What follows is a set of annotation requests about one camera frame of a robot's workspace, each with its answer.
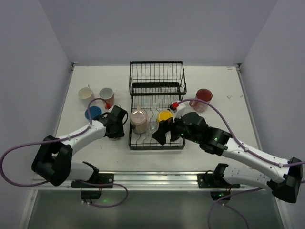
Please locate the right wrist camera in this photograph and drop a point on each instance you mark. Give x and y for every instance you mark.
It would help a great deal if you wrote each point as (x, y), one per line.
(177, 108)

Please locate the blue tumbler cup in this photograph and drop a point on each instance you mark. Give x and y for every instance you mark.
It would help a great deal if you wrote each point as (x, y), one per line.
(95, 111)

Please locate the pink floral mug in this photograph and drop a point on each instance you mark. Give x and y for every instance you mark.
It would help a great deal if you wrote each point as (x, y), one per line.
(202, 94)

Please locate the black wire dish rack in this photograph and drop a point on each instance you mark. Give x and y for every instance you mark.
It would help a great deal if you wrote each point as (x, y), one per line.
(154, 85)

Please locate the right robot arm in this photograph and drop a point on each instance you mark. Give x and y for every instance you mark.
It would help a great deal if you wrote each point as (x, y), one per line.
(280, 176)

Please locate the salmon floral mug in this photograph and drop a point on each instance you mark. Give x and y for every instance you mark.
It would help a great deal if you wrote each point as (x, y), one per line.
(108, 95)

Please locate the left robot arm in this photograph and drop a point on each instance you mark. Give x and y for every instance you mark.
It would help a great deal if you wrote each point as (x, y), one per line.
(53, 161)

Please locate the white ceramic mug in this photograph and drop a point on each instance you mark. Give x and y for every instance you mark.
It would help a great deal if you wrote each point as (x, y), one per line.
(86, 95)

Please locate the aluminium mounting rail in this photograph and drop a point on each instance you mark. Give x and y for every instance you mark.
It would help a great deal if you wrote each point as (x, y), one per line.
(152, 180)

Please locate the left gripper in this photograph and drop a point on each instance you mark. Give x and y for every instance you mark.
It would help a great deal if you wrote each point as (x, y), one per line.
(115, 132)

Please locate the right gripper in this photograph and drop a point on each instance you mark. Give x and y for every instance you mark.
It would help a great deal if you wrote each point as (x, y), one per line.
(171, 130)

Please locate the iridescent pink mug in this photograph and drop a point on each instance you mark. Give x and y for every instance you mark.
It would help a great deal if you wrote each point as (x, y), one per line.
(138, 119)

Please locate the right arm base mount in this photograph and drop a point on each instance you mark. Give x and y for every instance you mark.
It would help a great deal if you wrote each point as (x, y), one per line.
(218, 188)

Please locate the yellow mug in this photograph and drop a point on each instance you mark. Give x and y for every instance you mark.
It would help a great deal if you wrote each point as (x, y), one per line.
(164, 115)

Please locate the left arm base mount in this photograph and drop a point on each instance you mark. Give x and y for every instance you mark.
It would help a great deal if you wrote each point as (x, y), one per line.
(92, 189)

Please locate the clear glass cup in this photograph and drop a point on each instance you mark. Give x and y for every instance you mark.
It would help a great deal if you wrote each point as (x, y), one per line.
(152, 127)

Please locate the beige speckled cup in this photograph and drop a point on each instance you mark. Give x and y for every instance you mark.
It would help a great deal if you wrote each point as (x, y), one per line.
(115, 139)

